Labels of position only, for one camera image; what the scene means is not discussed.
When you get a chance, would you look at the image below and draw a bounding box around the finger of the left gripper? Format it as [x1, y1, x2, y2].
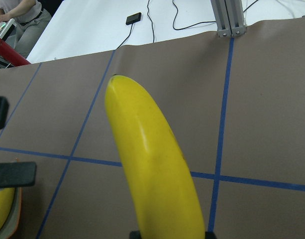
[0, 96, 9, 129]
[0, 162, 37, 189]

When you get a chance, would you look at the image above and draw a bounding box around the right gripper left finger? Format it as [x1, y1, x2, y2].
[129, 231, 140, 239]

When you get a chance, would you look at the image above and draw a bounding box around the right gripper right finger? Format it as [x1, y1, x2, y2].
[205, 232, 216, 239]

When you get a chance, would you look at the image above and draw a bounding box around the yellow banana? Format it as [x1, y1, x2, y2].
[0, 188, 15, 229]
[104, 75, 205, 239]

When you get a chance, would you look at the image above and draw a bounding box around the grey square plate orange rim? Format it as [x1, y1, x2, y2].
[0, 159, 23, 239]

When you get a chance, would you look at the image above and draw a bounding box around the red cylinder object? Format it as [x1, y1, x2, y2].
[0, 38, 30, 67]

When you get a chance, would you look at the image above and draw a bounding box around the seated person in beige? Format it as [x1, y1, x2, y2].
[0, 0, 52, 58]

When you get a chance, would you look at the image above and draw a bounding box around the small black device on cable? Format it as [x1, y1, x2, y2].
[125, 12, 142, 25]

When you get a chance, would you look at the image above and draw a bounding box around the aluminium frame post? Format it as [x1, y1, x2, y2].
[210, 0, 247, 37]

